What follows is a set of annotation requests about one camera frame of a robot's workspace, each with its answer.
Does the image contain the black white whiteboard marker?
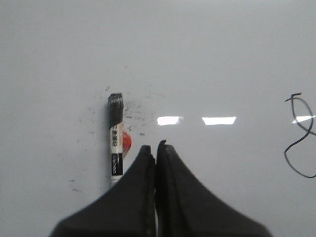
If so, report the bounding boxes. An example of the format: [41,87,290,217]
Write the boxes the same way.
[108,93,128,186]

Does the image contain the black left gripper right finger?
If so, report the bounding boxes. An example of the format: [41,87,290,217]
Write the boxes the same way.
[155,140,272,237]

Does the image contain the black drawn number eight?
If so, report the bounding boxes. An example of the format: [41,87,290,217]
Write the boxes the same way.
[283,93,316,178]

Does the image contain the white glossy whiteboard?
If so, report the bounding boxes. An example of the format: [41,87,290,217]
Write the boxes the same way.
[0,0,316,237]

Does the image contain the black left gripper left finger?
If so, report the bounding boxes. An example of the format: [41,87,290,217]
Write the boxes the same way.
[51,145,156,237]

